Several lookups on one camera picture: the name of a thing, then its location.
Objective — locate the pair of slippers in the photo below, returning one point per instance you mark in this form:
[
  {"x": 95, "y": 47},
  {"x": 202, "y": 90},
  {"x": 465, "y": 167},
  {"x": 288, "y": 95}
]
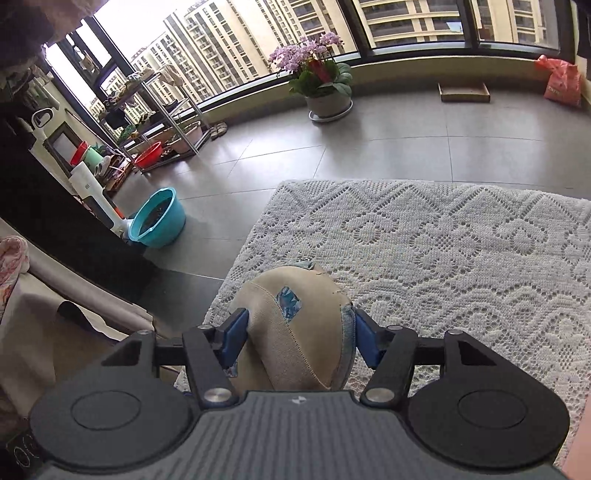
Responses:
[{"x": 219, "y": 130}]

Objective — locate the teal plastic basin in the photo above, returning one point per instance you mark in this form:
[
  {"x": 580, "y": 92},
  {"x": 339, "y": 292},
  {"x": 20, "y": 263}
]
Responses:
[{"x": 159, "y": 221}]

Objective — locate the potted pink orchid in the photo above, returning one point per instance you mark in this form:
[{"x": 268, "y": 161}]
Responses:
[{"x": 318, "y": 78}]

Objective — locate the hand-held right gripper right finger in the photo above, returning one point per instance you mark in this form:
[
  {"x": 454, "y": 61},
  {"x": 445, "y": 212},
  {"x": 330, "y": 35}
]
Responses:
[{"x": 367, "y": 338}]

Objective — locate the white air purifier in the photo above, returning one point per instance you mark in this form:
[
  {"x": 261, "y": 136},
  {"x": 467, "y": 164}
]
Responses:
[{"x": 94, "y": 194}]

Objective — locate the pink plastic bag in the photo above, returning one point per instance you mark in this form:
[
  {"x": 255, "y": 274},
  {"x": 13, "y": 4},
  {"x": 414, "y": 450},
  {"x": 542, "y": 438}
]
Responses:
[{"x": 561, "y": 83}]

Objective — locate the pink floral cloth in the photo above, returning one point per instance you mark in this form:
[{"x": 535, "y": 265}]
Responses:
[{"x": 11, "y": 267}]

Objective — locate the white lace tablecloth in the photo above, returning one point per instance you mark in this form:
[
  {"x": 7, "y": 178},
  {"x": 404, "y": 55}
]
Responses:
[{"x": 438, "y": 258}]

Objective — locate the beige cap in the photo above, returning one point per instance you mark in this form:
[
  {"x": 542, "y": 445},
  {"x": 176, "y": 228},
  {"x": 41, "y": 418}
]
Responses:
[{"x": 300, "y": 350}]

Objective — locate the metal storage rack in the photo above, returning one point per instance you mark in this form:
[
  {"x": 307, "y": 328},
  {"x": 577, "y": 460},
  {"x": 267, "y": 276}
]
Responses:
[{"x": 152, "y": 120}]

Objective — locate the cardboard tray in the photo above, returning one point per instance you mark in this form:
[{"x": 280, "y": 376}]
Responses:
[{"x": 464, "y": 92}]

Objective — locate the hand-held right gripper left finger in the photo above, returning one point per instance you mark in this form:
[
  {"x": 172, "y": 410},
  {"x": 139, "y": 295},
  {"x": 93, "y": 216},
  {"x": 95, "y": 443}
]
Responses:
[{"x": 235, "y": 336}]

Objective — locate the red plastic basin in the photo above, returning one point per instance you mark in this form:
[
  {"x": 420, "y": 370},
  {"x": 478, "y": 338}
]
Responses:
[{"x": 148, "y": 156}]

